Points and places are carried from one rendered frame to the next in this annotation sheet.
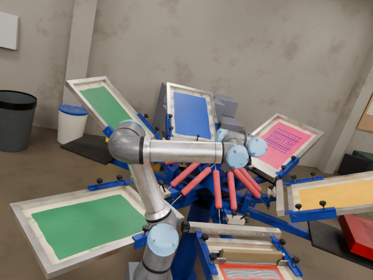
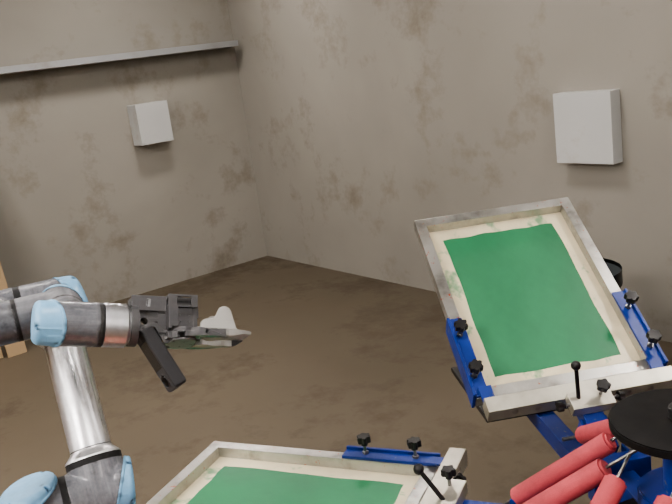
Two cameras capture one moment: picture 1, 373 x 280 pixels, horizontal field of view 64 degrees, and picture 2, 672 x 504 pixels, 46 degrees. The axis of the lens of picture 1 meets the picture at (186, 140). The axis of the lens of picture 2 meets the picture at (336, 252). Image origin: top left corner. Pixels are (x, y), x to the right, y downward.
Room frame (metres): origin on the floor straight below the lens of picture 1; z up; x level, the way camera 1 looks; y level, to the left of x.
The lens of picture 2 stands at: (1.20, -1.61, 2.18)
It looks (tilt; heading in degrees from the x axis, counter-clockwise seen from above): 14 degrees down; 74
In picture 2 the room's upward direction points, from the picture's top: 8 degrees counter-clockwise
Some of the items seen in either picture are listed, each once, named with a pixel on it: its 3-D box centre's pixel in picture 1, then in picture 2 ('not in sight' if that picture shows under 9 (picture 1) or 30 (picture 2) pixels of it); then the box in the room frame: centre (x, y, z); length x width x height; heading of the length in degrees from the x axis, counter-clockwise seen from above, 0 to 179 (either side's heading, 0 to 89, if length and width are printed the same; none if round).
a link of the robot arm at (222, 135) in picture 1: (230, 141); (52, 311); (1.09, -0.16, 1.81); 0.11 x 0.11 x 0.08; 7
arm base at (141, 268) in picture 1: (154, 269); not in sight; (0.96, -0.02, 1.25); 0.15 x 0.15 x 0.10
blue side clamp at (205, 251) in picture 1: (205, 256); not in sight; (1.45, -0.29, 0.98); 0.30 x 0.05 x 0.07; 19
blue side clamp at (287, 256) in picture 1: (285, 259); not in sight; (1.63, -0.82, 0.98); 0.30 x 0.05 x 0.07; 19
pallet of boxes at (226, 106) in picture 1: (194, 130); not in sight; (4.91, -0.09, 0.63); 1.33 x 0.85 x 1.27; 110
